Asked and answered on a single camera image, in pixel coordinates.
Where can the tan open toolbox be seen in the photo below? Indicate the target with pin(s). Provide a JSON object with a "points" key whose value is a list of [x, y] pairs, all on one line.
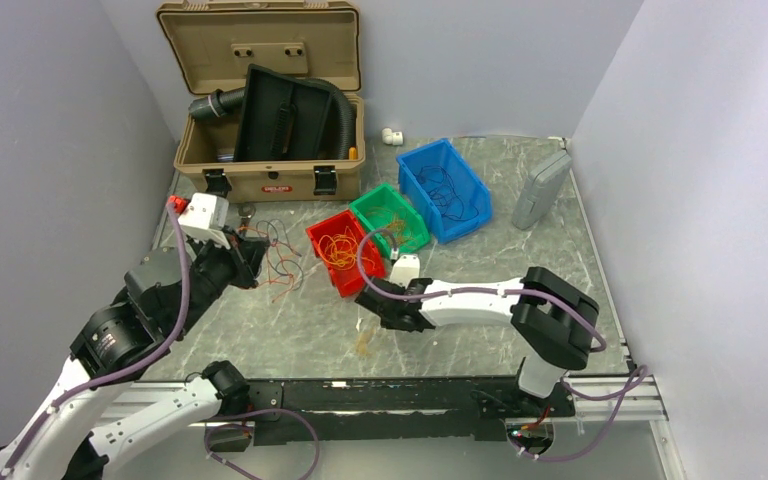
{"points": [[215, 42]]}

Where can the blue plastic bin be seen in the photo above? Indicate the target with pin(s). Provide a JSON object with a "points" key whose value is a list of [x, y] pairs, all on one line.
{"points": [[451, 198]]}

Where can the metal wrench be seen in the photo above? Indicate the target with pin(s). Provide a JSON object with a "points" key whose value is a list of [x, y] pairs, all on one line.
{"points": [[246, 212]]}

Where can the grey plastic case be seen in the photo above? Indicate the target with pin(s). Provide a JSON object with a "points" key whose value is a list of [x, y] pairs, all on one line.
{"points": [[541, 189]]}

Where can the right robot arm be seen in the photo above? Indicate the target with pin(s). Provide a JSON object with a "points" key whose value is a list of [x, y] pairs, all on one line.
{"points": [[557, 320]]}

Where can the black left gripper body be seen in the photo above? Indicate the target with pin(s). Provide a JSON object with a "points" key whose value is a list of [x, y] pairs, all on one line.
{"points": [[237, 272]]}

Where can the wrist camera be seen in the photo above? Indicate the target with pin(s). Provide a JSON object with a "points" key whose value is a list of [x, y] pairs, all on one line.
{"points": [[204, 219], [404, 268]]}

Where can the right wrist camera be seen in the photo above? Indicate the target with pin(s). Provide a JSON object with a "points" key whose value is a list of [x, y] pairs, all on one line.
{"points": [[404, 268]]}

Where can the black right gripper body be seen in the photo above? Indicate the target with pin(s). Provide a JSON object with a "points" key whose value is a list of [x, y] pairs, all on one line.
{"points": [[389, 322]]}

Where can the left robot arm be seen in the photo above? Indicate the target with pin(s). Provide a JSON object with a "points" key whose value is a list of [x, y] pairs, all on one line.
{"points": [[164, 296]]}

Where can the green plastic bin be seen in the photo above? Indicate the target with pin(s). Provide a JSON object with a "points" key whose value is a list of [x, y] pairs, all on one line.
{"points": [[384, 207]]}

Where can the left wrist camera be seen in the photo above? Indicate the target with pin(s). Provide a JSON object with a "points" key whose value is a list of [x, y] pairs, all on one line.
{"points": [[204, 219]]}

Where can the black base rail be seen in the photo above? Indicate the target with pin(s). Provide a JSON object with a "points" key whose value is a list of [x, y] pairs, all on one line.
{"points": [[288, 410]]}

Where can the red plastic bin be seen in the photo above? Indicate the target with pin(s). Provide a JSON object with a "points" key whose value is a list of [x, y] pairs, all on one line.
{"points": [[335, 242]]}

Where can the black tray in toolbox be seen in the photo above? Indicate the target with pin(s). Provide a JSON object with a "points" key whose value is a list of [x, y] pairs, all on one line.
{"points": [[282, 118]]}

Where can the white pipe fitting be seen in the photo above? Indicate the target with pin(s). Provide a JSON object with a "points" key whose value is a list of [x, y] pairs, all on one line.
{"points": [[392, 137]]}

